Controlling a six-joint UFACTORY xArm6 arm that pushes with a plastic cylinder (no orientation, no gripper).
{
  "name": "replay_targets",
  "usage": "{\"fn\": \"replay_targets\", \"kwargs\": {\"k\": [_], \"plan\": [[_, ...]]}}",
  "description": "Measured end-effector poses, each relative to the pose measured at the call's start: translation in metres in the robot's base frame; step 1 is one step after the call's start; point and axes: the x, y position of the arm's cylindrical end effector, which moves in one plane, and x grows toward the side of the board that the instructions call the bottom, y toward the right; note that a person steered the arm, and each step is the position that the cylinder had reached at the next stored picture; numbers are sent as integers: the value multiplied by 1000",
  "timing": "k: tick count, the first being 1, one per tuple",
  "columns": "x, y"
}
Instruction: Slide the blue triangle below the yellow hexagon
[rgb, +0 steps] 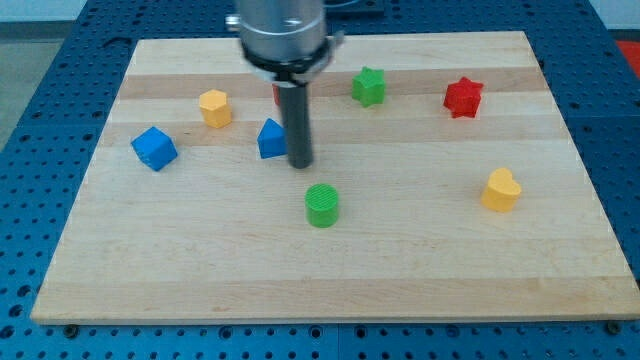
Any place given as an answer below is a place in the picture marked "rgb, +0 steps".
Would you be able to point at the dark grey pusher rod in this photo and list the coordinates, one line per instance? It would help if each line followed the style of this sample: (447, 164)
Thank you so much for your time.
(294, 109)

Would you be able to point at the blue triangle block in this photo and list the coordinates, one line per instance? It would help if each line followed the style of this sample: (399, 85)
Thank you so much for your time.
(271, 140)

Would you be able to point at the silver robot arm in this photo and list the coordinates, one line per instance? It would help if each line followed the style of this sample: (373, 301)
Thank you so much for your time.
(288, 45)

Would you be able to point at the yellow hexagon block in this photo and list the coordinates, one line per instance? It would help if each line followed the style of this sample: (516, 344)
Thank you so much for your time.
(215, 108)

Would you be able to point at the red block behind rod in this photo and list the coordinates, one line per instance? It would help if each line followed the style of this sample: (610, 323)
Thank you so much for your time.
(276, 97)

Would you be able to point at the green star block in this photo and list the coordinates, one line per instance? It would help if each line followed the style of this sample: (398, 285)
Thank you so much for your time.
(369, 87)

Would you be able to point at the green cylinder block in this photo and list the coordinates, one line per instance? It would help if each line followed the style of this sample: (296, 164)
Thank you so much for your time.
(322, 205)

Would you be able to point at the blue cube block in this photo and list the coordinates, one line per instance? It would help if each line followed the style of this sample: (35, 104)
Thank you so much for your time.
(154, 148)

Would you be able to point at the red star block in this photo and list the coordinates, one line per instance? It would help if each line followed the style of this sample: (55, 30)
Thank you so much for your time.
(463, 98)

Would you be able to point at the wooden board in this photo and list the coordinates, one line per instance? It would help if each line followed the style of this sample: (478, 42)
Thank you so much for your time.
(220, 236)

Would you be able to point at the yellow heart block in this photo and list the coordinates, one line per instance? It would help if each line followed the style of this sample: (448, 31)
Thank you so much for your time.
(501, 192)

